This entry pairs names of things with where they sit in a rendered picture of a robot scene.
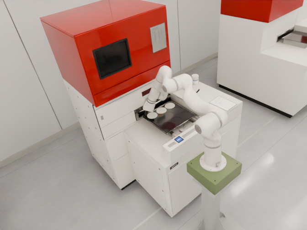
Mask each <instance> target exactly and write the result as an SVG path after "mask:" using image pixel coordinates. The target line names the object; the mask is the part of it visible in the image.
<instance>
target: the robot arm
mask: <svg viewBox="0 0 307 230"><path fill-rule="evenodd" d="M171 77H172V70H171V68H170V67H168V66H162V67H161V68H160V69H159V71H158V73H157V76H156V78H155V80H154V83H153V85H152V87H151V90H150V92H149V95H148V97H147V100H146V101H145V103H144V105H143V108H142V109H143V110H144V111H145V113H144V114H145V116H147V115H148V113H149V112H153V110H154V108H155V102H156V100H157V99H159V100H165V99H166V98H167V96H168V94H171V93H174V92H176V91H178V90H180V89H183V90H184V93H183V100H184V102H185V103H186V104H187V105H188V106H189V107H190V108H191V109H192V110H193V111H195V112H198V113H203V114H205V115H204V116H202V117H201V118H199V119H198V120H197V121H196V122H195V130H196V132H197V133H198V134H200V135H201V136H202V137H203V140H204V155H202V156H201V158H200V165H201V167H202V168H203V169H205V170H207V171H210V172H218V171H221V170H223V169H224V168H225V166H226V164H227V161H226V158H225V157H224V156H223V155H222V138H221V135H220V134H219V133H218V132H216V130H218V129H220V128H222V127H223V126H225V125H226V124H227V122H228V115H227V113H226V112H225V111H224V110H222V109H221V108H219V107H217V106H214V105H212V104H210V103H207V102H205V101H204V100H202V99H201V98H200V97H199V96H198V94H197V93H196V92H195V91H194V90H193V79H192V77H191V76H190V75H188V74H181V75H178V76H176V77H173V78H171Z"/></svg>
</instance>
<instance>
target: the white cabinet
mask: <svg viewBox="0 0 307 230"><path fill-rule="evenodd" d="M240 121H241V114H240V115H239V116H237V117H236V118H234V119H233V120H232V121H230V122H229V123H227V124H226V125H225V126H223V127H222V128H221V129H219V130H217V132H218V133H219V134H220V135H221V138H222V152H224V153H226V154H227V155H229V156H231V157H232V158H234V159H235V158H236V151H237V144H238V135H239V128H240ZM124 136H125V139H126V143H127V148H128V152H129V156H130V159H131V163H132V168H133V172H134V176H135V179H136V180H137V181H138V182H139V183H140V184H141V186H142V187H143V188H144V189H145V190H146V191H147V192H148V193H149V194H150V195H151V196H152V197H153V198H154V199H155V201H156V202H157V203H158V204H159V205H160V206H161V207H162V208H163V209H164V210H165V211H166V212H167V213H168V214H169V216H170V217H171V218H172V217H173V216H174V215H176V214H177V213H178V212H179V211H180V210H182V209H183V208H184V207H185V206H186V205H187V204H188V203H190V202H191V201H192V200H193V199H195V198H196V197H197V196H198V195H199V194H201V187H199V186H198V185H197V184H196V183H195V182H194V181H193V180H192V178H193V177H192V176H191V175H190V174H189V173H188V172H187V165H186V164H187V163H188V162H189V161H191V160H192V159H194V158H195V157H196V156H198V155H200V154H201V153H202V152H204V141H203V142H202V143H200V144H199V145H197V146H196V147H195V148H193V149H192V150H190V151H189V152H188V153H186V154H185V155H184V156H182V157H181V158H179V159H178V160H177V161H175V162H174V163H172V164H171V165H169V166H168V167H167V168H164V167H163V166H162V165H161V164H160V163H158V162H157V161H156V160H155V159H154V158H153V157H152V156H150V155H149V154H148V153H147V152H146V151H145V150H144V149H142V148H141V147H140V146H139V145H138V144H137V143H136V142H135V141H134V140H133V139H132V138H130V137H129V136H128V135H127V134H126V133H125V132H124Z"/></svg>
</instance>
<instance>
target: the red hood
mask: <svg viewBox="0 0 307 230"><path fill-rule="evenodd" d="M40 21H41V23H42V26H43V28H44V31H45V34H46V36H47V39H48V42H49V44H50V47H51V49H52V52H53V54H54V57H55V60H56V62H57V65H58V68H59V70H60V72H61V75H62V77H63V79H65V80H66V81H67V82H68V83H69V84H70V85H71V86H72V87H74V88H75V89H76V90H77V91H78V92H79V93H80V94H82V95H83V96H84V97H85V98H86V99H87V100H88V101H90V102H91V103H92V104H93V105H94V106H95V107H99V106H101V105H103V104H105V103H107V102H109V101H111V100H113V99H115V98H117V97H119V96H121V95H123V94H125V93H127V92H129V91H131V90H133V89H135V88H137V87H139V86H141V85H143V84H145V83H147V82H149V81H151V80H153V79H155V78H156V76H157V73H158V71H159V69H160V68H161V67H162V66H168V67H170V68H171V64H170V52H169V35H168V23H167V11H166V5H163V4H158V3H153V2H148V1H144V0H100V1H97V2H94V3H90V4H86V5H83V6H79V7H76V8H72V9H69V10H65V11H61V12H58V13H54V14H51V15H48V16H43V17H40Z"/></svg>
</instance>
